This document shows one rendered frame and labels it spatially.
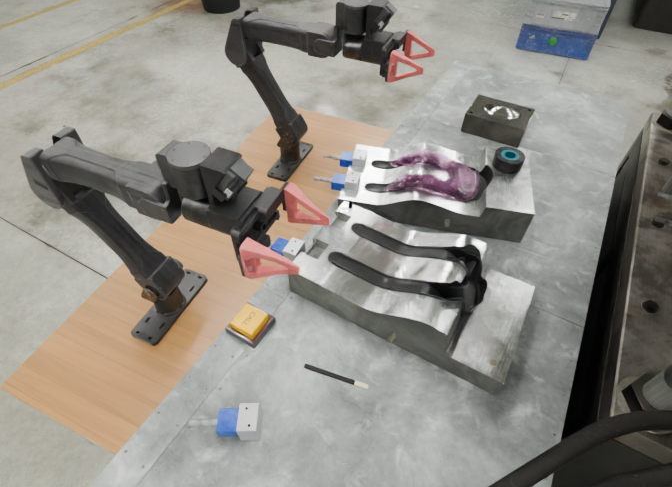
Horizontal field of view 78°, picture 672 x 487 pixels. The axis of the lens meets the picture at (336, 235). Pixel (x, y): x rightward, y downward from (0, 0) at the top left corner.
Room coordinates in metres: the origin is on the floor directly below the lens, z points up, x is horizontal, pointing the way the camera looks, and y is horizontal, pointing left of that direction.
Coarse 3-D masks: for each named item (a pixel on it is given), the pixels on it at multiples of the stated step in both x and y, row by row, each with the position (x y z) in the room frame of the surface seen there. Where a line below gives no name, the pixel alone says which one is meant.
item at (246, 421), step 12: (228, 408) 0.28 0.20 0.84; (240, 408) 0.27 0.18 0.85; (252, 408) 0.27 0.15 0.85; (192, 420) 0.26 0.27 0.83; (204, 420) 0.26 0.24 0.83; (216, 420) 0.26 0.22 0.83; (228, 420) 0.26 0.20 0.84; (240, 420) 0.25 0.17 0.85; (252, 420) 0.25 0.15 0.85; (216, 432) 0.24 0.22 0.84; (228, 432) 0.24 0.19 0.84; (240, 432) 0.23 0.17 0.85; (252, 432) 0.23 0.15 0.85
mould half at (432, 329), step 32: (384, 224) 0.71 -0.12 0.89; (320, 256) 0.61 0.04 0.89; (352, 256) 0.61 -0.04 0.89; (384, 256) 0.61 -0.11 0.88; (320, 288) 0.53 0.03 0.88; (352, 288) 0.52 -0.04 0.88; (512, 288) 0.54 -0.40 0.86; (352, 320) 0.48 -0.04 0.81; (384, 320) 0.45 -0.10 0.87; (416, 320) 0.41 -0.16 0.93; (448, 320) 0.41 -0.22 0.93; (480, 320) 0.45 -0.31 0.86; (512, 320) 0.45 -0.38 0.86; (416, 352) 0.40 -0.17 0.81; (448, 352) 0.38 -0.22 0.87; (480, 352) 0.38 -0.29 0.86; (512, 352) 0.38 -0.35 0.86; (480, 384) 0.33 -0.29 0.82
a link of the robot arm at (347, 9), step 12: (348, 0) 1.01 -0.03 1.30; (360, 0) 1.01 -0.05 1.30; (336, 12) 1.00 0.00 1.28; (348, 12) 0.98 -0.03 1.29; (360, 12) 0.97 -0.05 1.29; (336, 24) 1.00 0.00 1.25; (348, 24) 0.97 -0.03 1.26; (360, 24) 0.97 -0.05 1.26; (336, 36) 0.99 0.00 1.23; (324, 48) 0.99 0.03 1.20; (336, 48) 0.99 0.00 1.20
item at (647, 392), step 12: (660, 120) 1.31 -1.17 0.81; (660, 372) 0.33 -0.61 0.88; (624, 384) 0.34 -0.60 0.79; (636, 384) 0.33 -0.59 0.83; (648, 384) 0.32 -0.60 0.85; (660, 384) 0.31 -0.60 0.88; (624, 396) 0.32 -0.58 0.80; (636, 396) 0.31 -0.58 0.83; (648, 396) 0.30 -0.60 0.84; (660, 396) 0.29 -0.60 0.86; (624, 408) 0.30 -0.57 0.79; (636, 408) 0.29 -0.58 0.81; (648, 408) 0.28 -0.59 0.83; (660, 408) 0.28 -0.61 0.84; (660, 432) 0.25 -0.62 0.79
